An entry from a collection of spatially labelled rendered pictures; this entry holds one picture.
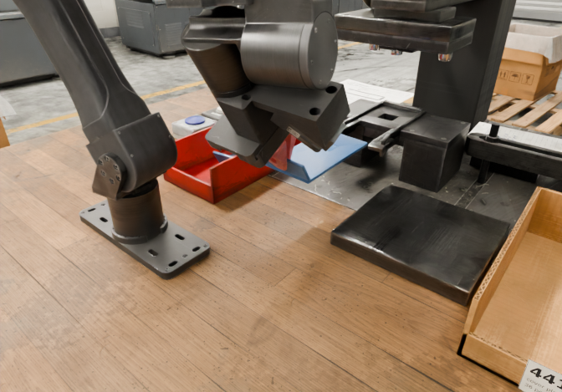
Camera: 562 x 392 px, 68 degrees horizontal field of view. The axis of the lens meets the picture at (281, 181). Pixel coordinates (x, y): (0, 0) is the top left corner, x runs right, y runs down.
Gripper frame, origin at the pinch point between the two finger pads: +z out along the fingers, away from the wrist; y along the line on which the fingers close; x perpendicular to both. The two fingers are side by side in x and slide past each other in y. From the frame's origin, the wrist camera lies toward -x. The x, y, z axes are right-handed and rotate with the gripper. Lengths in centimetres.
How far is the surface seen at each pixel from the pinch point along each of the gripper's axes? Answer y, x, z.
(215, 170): -2.9, 11.8, 4.6
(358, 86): 50, 26, 43
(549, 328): -1.0, -31.0, 9.4
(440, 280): -2.1, -20.5, 7.6
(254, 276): -12.5, -3.4, 4.5
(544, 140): 34.1, -22.0, 25.6
